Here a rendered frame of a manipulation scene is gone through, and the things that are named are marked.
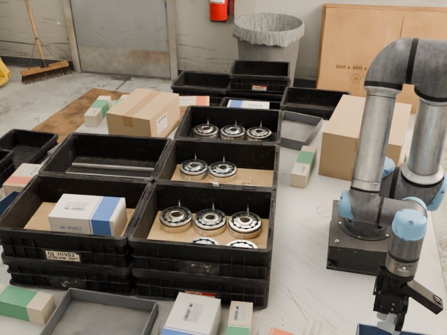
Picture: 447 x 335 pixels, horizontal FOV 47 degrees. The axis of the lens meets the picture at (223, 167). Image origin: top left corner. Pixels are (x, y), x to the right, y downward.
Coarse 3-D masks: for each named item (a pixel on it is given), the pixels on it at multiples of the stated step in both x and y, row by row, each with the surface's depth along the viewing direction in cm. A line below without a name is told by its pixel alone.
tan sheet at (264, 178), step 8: (176, 168) 191; (208, 168) 191; (240, 168) 191; (176, 176) 186; (208, 176) 186; (240, 176) 186; (248, 176) 186; (256, 176) 186; (264, 176) 186; (272, 176) 186; (240, 184) 181; (248, 184) 181; (256, 184) 181; (264, 184) 181
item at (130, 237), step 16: (256, 192) 160; (272, 192) 159; (144, 208) 152; (272, 208) 154; (272, 224) 146; (128, 240) 140; (144, 240) 140; (160, 240) 140; (272, 240) 140; (240, 256) 137; (256, 256) 137
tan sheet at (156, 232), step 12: (156, 216) 166; (192, 216) 166; (228, 216) 165; (156, 228) 160; (192, 228) 160; (264, 228) 160; (168, 240) 155; (180, 240) 155; (216, 240) 155; (228, 240) 155; (252, 240) 155; (264, 240) 155
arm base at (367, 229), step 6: (348, 222) 163; (354, 222) 161; (360, 222) 160; (348, 228) 164; (354, 228) 161; (360, 228) 160; (366, 228) 159; (372, 228) 159; (378, 228) 161; (384, 228) 160; (360, 234) 161; (366, 234) 160; (372, 234) 160; (378, 234) 160
